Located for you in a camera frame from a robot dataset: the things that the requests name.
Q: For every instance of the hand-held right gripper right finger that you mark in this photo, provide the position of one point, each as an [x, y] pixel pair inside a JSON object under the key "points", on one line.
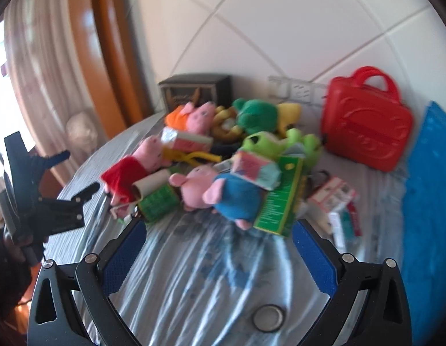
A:
{"points": [[314, 259]]}

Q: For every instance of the green turtle plush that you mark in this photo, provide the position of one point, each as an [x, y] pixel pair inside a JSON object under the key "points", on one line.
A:
{"points": [[257, 115]]}

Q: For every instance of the pink pig plush red dress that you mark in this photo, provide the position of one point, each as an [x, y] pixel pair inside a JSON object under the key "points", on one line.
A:
{"points": [[125, 173]]}

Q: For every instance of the red plastic carry case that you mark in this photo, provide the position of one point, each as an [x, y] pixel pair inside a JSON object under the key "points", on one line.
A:
{"points": [[367, 126]]}

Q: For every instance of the pink pig plush blue shirt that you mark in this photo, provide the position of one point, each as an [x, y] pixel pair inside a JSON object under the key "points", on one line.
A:
{"points": [[230, 194]]}

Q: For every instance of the yellow plastic clip tongs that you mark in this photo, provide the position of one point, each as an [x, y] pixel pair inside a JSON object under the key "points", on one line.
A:
{"points": [[199, 155]]}

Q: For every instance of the black framed sign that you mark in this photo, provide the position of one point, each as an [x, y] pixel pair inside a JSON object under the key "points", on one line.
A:
{"points": [[208, 86]]}

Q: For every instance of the grey marbled desktop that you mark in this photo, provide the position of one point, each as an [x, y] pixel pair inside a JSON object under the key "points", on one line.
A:
{"points": [[194, 259]]}

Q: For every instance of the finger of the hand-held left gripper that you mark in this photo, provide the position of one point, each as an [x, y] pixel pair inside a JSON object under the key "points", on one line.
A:
{"points": [[69, 205], [53, 161]]}

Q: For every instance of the yellow plush toy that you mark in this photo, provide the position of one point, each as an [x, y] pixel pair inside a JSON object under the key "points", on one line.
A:
{"points": [[289, 111]]}

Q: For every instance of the wooden door frame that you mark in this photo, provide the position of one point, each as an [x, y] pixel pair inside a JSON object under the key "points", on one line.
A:
{"points": [[111, 43]]}

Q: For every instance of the blue plastic crate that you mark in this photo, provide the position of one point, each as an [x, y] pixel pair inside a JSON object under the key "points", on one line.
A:
{"points": [[430, 205]]}

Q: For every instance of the tall green box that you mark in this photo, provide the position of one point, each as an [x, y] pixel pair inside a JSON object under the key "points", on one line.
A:
{"points": [[280, 202]]}

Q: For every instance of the pink pig plush orange dress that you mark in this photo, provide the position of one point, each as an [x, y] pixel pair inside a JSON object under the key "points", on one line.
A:
{"points": [[197, 117]]}

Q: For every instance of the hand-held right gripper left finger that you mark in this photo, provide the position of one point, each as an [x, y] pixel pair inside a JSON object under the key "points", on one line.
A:
{"points": [[123, 256]]}

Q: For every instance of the light green round plush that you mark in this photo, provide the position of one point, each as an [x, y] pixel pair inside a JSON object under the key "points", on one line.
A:
{"points": [[305, 144]]}

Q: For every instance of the brown plush toy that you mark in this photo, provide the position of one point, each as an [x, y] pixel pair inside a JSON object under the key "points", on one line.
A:
{"points": [[226, 129]]}

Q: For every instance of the cardboard tube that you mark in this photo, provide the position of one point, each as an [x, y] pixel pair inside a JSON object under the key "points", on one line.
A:
{"points": [[150, 183]]}

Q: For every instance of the white teal red box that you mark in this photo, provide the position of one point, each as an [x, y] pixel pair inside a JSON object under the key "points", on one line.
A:
{"points": [[343, 227]]}

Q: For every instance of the white wall switch plate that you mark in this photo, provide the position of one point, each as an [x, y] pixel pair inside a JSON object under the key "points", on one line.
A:
{"points": [[320, 95], [302, 90]]}

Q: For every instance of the round metal disc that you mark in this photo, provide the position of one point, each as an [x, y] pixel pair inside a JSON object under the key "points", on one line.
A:
{"points": [[268, 317]]}

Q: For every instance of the white and red flat box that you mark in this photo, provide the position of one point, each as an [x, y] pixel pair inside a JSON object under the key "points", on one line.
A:
{"points": [[332, 191]]}

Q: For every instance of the pink and teal carton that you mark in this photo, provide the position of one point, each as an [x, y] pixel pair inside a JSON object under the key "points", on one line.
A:
{"points": [[255, 167]]}

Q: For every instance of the sheer curtain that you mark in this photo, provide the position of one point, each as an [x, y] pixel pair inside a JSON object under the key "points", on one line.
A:
{"points": [[46, 61]]}

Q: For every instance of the foil-ended pink carton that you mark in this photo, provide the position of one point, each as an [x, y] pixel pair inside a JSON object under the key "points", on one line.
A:
{"points": [[188, 140]]}

